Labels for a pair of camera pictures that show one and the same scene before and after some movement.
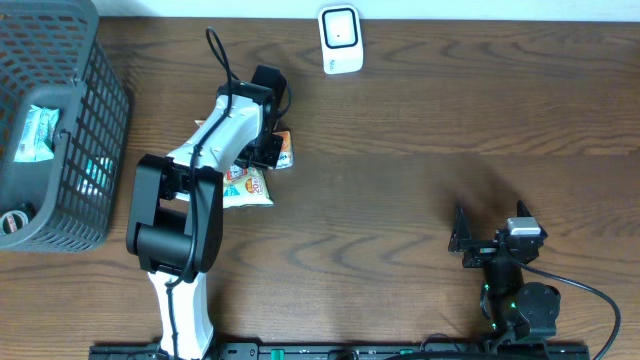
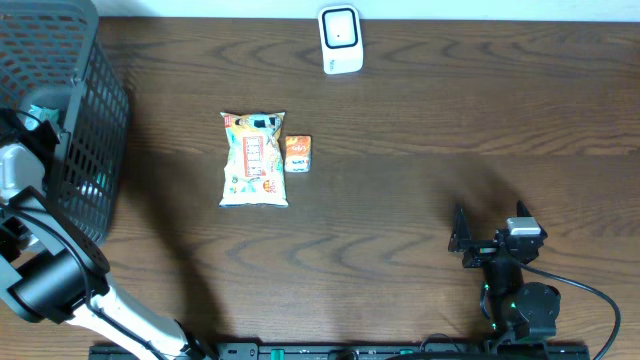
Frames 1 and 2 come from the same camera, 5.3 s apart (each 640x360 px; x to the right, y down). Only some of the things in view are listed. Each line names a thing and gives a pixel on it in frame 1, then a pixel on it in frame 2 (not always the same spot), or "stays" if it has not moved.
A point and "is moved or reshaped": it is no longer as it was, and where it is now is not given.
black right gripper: [461, 236] stays
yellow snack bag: [244, 185] is moved or reshaped
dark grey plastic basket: [55, 52] stays
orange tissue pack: [286, 159] is moved or reshaped
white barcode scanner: [341, 39] stays
